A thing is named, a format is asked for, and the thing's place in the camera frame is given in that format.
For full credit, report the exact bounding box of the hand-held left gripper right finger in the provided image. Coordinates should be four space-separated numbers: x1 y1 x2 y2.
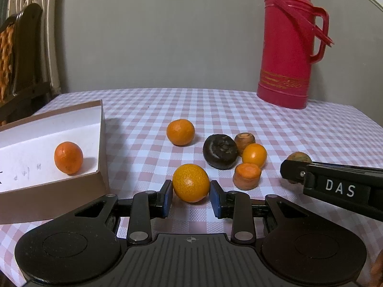
209 180 318 246

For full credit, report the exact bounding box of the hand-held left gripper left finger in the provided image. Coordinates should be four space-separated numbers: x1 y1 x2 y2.
60 180 174 246

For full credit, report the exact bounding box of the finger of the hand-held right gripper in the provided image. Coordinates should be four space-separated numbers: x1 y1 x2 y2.
281 159 314 185

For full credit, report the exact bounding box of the mottled brown carrot piece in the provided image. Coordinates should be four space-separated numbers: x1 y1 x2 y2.
286 152 312 184

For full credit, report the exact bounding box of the large smooth orange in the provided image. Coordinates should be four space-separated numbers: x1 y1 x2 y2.
172 163 210 203

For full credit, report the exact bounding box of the small smooth orange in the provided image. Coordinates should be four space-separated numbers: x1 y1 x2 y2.
242 143 268 168

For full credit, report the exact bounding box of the brown-skinned carrot piece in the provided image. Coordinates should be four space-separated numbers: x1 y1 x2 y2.
234 132 256 150

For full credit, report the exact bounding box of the orange with side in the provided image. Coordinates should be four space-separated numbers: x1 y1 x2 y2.
54 141 84 175

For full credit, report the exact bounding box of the cardboard box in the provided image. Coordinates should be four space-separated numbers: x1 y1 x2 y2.
0 99 110 225

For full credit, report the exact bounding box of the bright orange carrot chunk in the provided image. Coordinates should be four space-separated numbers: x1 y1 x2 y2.
233 163 262 191

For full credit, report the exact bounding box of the dark chocolate donut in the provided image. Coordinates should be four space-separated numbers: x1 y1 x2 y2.
203 134 239 170

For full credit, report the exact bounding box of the dimpled tangerine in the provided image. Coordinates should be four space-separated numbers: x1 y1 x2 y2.
166 119 196 147

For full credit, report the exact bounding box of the pink checked tablecloth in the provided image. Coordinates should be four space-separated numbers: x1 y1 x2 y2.
0 88 383 287

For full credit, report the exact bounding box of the red thermos flask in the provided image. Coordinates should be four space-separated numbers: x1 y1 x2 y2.
257 0 335 110

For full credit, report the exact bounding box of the dark wooden chair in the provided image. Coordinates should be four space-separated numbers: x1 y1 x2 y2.
0 3 52 126

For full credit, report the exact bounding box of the striped beige curtain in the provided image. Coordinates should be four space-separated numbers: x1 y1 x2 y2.
6 0 65 96

